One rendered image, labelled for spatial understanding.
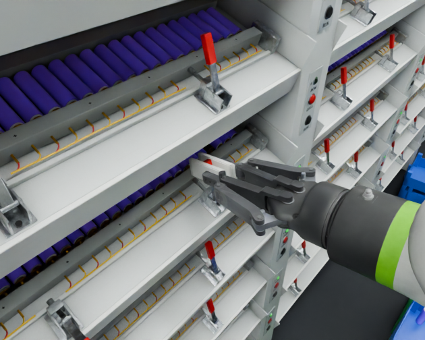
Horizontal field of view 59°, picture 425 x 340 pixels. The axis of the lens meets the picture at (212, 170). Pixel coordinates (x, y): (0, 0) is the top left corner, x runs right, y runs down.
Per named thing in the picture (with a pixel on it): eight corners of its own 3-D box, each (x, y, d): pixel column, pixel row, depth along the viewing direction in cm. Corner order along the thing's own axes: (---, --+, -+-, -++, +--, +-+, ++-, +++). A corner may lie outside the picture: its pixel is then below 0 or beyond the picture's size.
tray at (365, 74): (408, 65, 113) (440, 25, 103) (303, 156, 79) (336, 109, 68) (354, 28, 119) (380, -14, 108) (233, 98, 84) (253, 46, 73)
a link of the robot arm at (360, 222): (418, 177, 39) (382, 227, 34) (402, 256, 45) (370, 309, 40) (361, 162, 43) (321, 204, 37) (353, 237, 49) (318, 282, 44)
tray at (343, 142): (389, 118, 125) (417, 87, 115) (291, 217, 91) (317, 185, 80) (341, 82, 131) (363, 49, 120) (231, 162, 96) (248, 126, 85)
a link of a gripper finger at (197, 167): (229, 187, 54) (225, 189, 53) (194, 173, 58) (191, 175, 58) (227, 170, 52) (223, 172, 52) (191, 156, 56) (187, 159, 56)
